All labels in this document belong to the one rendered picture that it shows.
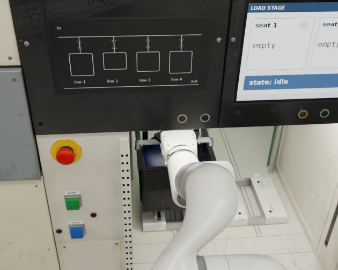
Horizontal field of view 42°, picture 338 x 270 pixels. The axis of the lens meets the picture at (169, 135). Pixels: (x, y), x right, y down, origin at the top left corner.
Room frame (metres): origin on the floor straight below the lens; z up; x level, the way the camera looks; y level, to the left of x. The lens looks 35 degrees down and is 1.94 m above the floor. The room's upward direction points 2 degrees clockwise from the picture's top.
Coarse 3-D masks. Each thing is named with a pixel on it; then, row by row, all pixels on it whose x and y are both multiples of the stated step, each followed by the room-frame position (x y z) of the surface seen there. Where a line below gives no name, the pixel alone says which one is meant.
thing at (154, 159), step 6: (150, 150) 1.14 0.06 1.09; (156, 150) 1.14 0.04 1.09; (198, 150) 1.15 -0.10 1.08; (144, 156) 1.13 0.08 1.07; (150, 156) 1.13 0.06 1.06; (156, 156) 1.14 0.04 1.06; (162, 156) 1.14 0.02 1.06; (198, 156) 1.15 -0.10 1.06; (150, 162) 1.13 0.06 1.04; (156, 162) 1.14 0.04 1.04; (162, 162) 1.14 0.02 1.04
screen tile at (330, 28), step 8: (320, 24) 0.83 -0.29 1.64; (328, 24) 0.83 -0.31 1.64; (336, 24) 0.83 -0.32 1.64; (320, 32) 0.83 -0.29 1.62; (328, 32) 0.83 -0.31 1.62; (336, 32) 0.84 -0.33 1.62; (312, 56) 0.83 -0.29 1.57; (320, 56) 0.83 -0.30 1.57; (328, 56) 0.83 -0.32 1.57; (336, 56) 0.84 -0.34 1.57; (312, 64) 0.83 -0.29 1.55; (320, 64) 0.83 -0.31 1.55; (328, 64) 0.83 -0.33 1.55; (336, 64) 0.84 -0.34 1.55
